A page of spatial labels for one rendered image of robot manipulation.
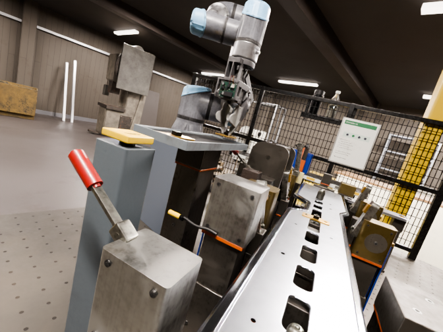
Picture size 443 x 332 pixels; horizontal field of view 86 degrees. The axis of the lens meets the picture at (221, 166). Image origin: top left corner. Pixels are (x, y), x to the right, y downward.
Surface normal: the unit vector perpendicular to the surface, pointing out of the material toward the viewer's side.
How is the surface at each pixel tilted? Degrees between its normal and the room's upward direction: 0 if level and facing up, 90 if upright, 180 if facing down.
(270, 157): 90
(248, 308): 0
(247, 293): 0
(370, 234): 90
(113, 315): 90
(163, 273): 0
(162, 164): 90
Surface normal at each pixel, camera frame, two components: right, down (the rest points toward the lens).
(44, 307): 0.26, -0.95
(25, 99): 0.59, 0.30
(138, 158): 0.87, 0.31
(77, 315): -0.41, 0.07
